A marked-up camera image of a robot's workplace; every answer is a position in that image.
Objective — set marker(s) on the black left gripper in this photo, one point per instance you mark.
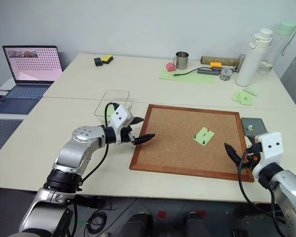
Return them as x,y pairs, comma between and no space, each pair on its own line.
126,135

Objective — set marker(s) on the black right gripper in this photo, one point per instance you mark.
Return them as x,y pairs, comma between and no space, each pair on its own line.
254,151

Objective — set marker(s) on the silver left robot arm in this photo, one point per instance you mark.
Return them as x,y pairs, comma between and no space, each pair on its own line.
71,153

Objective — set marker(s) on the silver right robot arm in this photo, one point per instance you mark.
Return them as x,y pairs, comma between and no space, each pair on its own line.
286,187

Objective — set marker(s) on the green paper note with writing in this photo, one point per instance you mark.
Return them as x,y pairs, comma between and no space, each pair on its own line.
204,136

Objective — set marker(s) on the wood framed cork board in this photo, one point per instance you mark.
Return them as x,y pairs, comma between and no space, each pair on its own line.
172,143

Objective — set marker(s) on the small glass jar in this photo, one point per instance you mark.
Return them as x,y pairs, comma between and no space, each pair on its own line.
226,74

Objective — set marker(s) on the gray square tray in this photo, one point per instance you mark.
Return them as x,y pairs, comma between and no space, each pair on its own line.
259,127

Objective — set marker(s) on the clear plastic container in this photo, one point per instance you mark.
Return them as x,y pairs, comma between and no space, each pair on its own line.
113,98

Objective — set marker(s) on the light green mat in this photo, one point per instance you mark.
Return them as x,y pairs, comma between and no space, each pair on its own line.
187,78

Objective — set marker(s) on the pink rounded block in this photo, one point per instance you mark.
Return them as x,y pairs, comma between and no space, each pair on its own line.
171,67

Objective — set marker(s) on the yellow and black sponge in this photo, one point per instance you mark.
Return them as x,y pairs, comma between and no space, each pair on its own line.
107,59

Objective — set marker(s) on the small black box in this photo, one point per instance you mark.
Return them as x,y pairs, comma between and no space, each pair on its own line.
98,62

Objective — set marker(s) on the dark rounded shape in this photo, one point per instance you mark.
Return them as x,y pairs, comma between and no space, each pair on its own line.
197,224

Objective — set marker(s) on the steel mug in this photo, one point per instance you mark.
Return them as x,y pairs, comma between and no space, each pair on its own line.
182,60

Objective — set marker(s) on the gray usb hub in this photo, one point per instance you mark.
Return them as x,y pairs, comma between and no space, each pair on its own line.
208,71

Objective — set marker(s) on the yellow toy brick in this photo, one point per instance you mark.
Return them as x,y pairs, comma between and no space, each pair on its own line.
216,64

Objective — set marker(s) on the white water bottle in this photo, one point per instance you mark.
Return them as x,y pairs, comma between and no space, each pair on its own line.
251,61

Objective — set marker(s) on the clear bottle with green lid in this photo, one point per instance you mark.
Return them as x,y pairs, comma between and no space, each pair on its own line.
277,47

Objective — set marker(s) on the blue laptop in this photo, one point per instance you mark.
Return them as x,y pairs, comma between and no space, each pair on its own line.
32,71

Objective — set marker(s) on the white perforated side table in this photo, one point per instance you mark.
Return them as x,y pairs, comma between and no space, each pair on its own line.
2,138

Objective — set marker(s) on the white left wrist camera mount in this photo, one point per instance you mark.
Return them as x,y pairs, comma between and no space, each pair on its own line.
120,117

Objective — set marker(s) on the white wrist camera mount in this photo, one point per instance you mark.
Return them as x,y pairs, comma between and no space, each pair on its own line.
120,117
271,148

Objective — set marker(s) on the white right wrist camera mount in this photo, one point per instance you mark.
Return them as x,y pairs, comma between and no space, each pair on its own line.
271,148

